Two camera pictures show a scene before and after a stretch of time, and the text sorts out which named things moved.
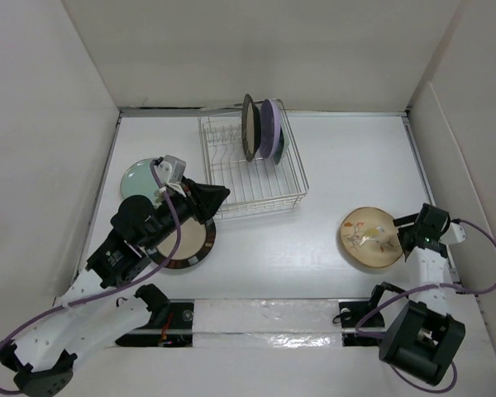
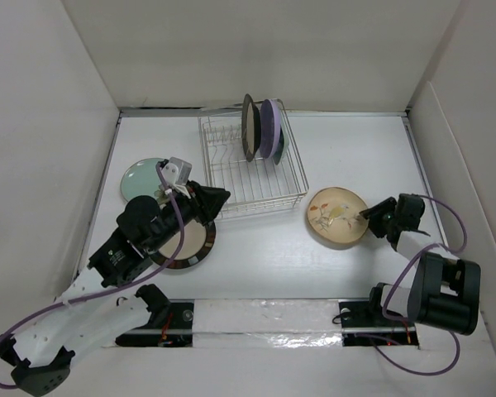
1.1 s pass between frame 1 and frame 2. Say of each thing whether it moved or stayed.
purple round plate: stayed
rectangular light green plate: stayed
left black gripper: stayed
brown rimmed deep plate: stayed
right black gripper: moved
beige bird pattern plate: moved
